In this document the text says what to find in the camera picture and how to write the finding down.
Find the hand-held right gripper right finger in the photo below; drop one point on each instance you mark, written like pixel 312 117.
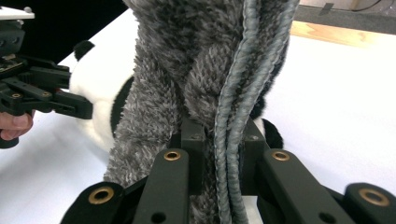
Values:
pixel 252 155

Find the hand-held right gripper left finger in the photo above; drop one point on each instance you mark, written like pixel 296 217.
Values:
pixel 193 155

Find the panda plush toy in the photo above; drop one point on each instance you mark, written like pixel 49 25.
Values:
pixel 93 90

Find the grey fluffy towel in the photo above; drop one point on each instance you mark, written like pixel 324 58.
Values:
pixel 186 62

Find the dark curtain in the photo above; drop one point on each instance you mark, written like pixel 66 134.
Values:
pixel 71 25

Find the wooden table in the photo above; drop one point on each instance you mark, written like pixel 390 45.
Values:
pixel 336 34

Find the black tape strip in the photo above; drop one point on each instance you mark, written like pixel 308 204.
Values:
pixel 326 8

